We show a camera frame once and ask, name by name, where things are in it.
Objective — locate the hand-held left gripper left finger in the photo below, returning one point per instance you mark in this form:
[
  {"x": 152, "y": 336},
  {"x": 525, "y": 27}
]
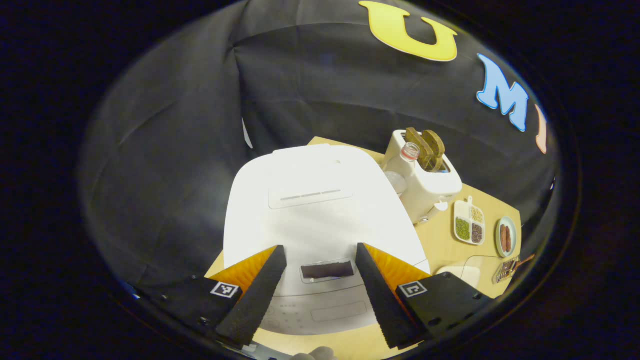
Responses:
[{"x": 255, "y": 300}]

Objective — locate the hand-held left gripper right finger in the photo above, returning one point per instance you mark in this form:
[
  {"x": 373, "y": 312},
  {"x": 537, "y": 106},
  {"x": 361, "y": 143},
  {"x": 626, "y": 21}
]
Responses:
[{"x": 382, "y": 300}]

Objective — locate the clear rice box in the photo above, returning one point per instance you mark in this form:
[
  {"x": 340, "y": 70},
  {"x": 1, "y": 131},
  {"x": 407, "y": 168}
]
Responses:
[{"x": 475, "y": 272}]

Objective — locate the white rice cooker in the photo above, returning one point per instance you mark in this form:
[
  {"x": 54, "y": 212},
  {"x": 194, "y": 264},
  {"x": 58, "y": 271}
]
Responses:
[{"x": 320, "y": 215}]

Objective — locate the white divided grain dish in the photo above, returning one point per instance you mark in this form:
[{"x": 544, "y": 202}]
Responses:
[{"x": 462, "y": 227}]

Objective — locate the white toaster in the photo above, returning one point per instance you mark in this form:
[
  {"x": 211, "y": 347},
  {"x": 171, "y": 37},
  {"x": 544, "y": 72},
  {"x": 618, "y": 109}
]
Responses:
[{"x": 435, "y": 192}]

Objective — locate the pale green plate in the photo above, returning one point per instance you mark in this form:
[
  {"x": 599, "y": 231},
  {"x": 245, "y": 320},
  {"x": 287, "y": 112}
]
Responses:
[{"x": 498, "y": 245}]

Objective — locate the clear plastic water bottle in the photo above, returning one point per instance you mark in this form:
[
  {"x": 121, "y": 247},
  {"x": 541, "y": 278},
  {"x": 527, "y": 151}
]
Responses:
[{"x": 400, "y": 170}]

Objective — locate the brown bread slice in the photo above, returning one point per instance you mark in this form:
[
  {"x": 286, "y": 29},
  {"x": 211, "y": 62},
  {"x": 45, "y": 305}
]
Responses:
[
  {"x": 436, "y": 150},
  {"x": 416, "y": 147}
]

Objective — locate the black backdrop cloth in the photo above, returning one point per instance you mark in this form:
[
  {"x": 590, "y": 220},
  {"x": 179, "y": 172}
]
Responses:
[{"x": 175, "y": 150}]

